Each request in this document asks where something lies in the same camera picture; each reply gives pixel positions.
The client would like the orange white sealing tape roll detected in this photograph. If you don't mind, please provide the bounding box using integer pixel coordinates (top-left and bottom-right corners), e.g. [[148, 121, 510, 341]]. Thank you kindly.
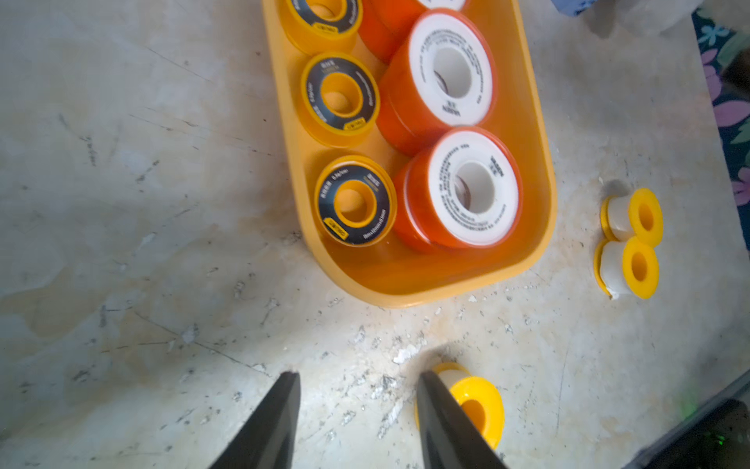
[[359, 0, 468, 64], [377, 8, 496, 156], [394, 127, 523, 253]]

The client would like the black yellow sealing tape roll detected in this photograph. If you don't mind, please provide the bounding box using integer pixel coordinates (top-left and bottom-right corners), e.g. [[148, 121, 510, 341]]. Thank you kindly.
[[297, 53, 381, 149], [279, 0, 363, 56], [312, 154, 398, 248]]

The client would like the white plush bear pink shirt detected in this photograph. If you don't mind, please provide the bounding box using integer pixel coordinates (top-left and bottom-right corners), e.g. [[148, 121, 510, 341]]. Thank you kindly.
[[614, 0, 703, 36]]

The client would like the yellow plastic storage box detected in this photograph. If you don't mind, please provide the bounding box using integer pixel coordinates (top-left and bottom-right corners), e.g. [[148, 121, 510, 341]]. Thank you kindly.
[[263, 1, 558, 309]]

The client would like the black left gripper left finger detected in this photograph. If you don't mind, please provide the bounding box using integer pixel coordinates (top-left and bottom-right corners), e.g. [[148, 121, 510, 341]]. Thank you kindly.
[[211, 371, 301, 469]]

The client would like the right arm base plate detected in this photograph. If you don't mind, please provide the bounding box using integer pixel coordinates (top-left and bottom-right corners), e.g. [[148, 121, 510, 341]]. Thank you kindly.
[[626, 372, 749, 468]]

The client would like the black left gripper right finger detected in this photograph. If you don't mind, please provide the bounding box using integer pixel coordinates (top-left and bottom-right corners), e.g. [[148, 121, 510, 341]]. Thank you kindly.
[[416, 371, 507, 469]]

